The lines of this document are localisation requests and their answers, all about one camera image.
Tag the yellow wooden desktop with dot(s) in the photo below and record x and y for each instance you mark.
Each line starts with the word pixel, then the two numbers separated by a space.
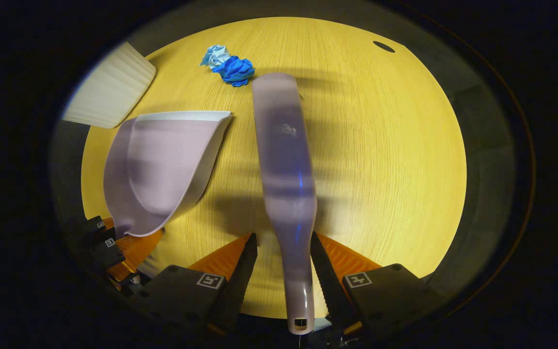
pixel 380 145

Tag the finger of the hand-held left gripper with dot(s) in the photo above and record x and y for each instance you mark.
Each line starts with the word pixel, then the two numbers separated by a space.
pixel 104 254
pixel 87 229

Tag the pale pink dustpan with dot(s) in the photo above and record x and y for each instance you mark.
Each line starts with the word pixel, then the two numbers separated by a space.
pixel 158 165

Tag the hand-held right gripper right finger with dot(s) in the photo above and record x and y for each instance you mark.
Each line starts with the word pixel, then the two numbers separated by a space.
pixel 330 286

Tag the white ribbed garbage bin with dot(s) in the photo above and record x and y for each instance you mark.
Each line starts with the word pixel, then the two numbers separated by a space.
pixel 109 89

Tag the light blue paper ball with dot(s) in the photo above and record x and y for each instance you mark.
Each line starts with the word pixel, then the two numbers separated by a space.
pixel 215 55

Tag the dark blue paper ball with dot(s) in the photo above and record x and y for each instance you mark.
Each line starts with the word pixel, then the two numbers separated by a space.
pixel 235 70

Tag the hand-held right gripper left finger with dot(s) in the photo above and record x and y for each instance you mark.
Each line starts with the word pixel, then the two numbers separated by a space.
pixel 240 281

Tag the pale pink small broom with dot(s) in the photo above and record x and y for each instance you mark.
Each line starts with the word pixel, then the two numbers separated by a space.
pixel 286 160

